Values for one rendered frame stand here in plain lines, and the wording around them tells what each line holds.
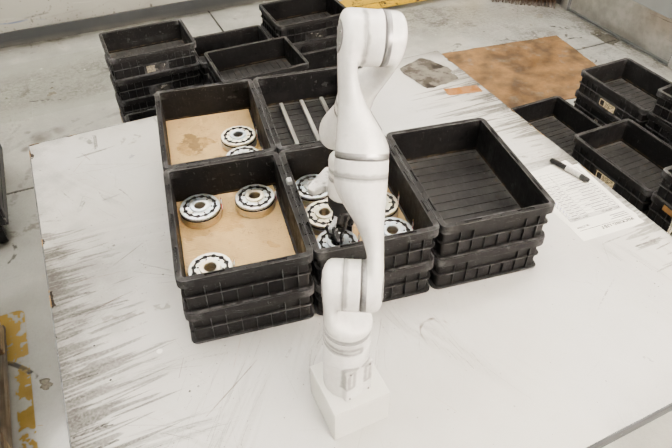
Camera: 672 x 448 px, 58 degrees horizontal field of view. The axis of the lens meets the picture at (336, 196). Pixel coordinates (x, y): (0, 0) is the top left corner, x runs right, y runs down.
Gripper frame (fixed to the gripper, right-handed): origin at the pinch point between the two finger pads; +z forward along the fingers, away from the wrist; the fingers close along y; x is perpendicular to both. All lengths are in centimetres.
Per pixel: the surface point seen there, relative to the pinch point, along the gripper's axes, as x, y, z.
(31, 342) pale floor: 116, -29, 85
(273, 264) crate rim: 5.5, -21.4, -7.4
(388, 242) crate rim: -13.0, -2.8, -6.9
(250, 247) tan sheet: 19.1, -12.2, 2.3
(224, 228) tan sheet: 28.8, -9.9, 2.4
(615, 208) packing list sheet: -57, 63, 15
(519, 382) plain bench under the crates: -49, -8, 15
